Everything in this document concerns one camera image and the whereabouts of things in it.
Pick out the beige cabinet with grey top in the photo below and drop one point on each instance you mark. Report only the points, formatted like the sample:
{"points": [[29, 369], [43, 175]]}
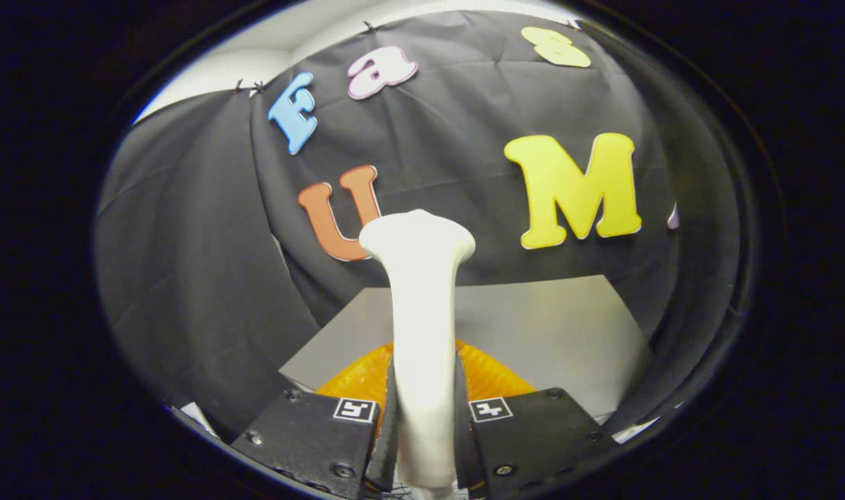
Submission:
{"points": [[547, 333]]}

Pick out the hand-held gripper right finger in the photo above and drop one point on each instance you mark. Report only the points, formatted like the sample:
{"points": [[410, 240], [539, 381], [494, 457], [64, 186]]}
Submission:
{"points": [[533, 437]]}

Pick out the black backdrop cloth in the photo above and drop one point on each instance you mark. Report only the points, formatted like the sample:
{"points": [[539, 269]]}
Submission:
{"points": [[186, 278]]}

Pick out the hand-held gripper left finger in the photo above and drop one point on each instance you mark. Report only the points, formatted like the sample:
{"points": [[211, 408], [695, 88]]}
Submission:
{"points": [[311, 437]]}

